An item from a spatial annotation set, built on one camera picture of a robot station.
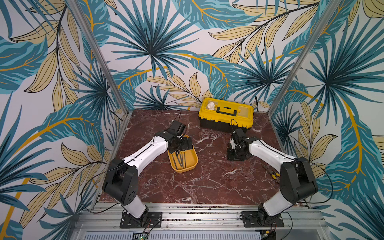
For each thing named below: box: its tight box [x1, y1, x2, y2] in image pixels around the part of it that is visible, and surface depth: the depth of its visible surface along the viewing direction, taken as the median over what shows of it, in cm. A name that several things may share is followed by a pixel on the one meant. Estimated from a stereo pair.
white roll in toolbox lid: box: [207, 101, 215, 111], surface depth 97 cm
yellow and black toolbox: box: [198, 97, 254, 133], surface depth 100 cm
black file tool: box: [177, 151, 187, 169], surface depth 97 cm
